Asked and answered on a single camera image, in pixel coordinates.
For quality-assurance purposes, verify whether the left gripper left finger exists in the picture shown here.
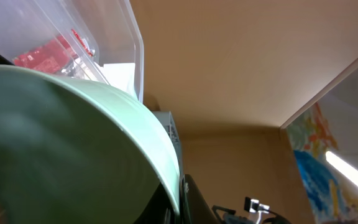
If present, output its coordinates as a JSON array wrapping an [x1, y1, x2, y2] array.
[[143, 184, 175, 224]]

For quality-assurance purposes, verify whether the clear plastic storage bin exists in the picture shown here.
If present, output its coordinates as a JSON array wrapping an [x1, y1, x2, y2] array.
[[0, 0, 144, 100]]

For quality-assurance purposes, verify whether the mint green bowl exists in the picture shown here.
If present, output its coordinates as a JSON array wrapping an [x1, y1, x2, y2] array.
[[0, 65, 180, 223]]

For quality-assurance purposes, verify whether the red snack wrapper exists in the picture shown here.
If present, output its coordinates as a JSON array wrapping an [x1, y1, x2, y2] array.
[[8, 29, 96, 78]]

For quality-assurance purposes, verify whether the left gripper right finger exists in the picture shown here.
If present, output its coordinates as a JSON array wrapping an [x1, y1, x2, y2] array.
[[183, 174, 219, 224]]

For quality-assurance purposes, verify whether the white tissue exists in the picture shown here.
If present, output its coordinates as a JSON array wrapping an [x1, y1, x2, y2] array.
[[96, 63, 137, 98]]

